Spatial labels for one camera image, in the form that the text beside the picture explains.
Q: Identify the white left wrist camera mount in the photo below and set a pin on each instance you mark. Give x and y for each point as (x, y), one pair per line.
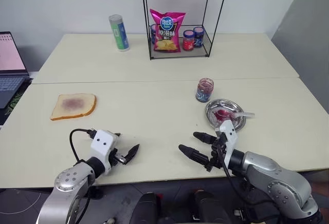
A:
(102, 144)

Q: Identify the open glass jam jar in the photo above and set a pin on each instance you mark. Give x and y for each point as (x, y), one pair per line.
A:
(204, 93)

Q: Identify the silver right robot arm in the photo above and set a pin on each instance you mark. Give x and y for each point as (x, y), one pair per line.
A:
(270, 172)

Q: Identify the pink potato chips bag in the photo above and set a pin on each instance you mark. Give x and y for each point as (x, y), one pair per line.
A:
(167, 34)

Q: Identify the red-labelled jam jar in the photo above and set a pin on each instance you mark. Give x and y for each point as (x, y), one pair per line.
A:
(188, 41)

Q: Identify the black green patterned mat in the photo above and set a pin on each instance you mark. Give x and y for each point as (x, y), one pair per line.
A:
(16, 100)

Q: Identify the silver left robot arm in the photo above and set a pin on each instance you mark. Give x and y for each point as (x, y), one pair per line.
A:
(67, 180)

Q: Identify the dark rounded shape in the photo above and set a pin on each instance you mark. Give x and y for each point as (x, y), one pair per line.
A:
(208, 208)
(144, 208)

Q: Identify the bread slice with jam stain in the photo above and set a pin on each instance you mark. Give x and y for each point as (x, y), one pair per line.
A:
(74, 105)

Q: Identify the blue lid jar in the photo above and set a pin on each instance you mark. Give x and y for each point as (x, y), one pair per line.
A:
(198, 37)

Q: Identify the open grey laptop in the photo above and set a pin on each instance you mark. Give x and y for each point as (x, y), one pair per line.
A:
(10, 57)

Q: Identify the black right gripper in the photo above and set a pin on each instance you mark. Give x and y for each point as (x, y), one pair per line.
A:
(217, 157)

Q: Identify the white plastic spoon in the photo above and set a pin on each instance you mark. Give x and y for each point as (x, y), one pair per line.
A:
(222, 113)

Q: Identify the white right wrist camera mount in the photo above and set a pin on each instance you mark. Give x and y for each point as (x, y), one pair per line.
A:
(230, 132)

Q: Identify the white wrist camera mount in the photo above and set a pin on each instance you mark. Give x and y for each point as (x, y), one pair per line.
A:
(102, 144)
(230, 132)

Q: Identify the green blue cylindrical can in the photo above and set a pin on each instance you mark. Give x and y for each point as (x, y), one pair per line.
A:
(119, 34)

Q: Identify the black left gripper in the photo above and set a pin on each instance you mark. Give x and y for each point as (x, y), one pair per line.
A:
(118, 159)

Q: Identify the round metal plate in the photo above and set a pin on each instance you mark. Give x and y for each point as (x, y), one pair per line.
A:
(231, 105)

